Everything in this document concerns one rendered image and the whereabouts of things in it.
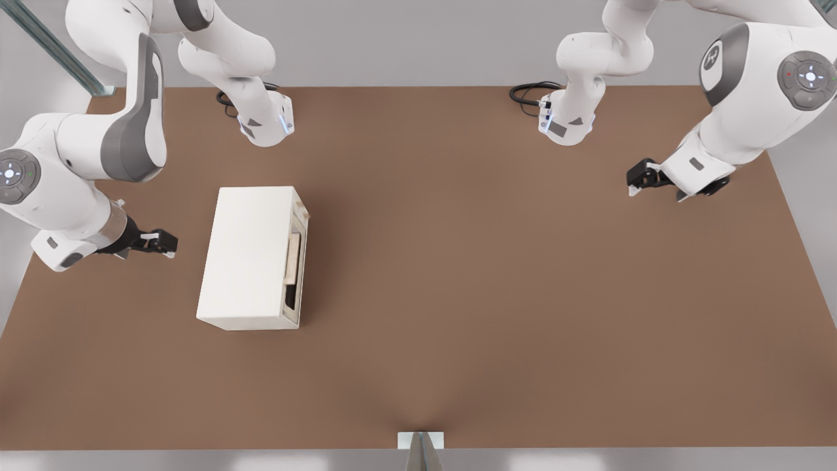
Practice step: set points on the white oven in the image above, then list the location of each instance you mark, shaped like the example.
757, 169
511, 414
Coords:
248, 255

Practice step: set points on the silver frame post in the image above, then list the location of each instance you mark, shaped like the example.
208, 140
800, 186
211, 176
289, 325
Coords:
52, 44
421, 451
826, 9

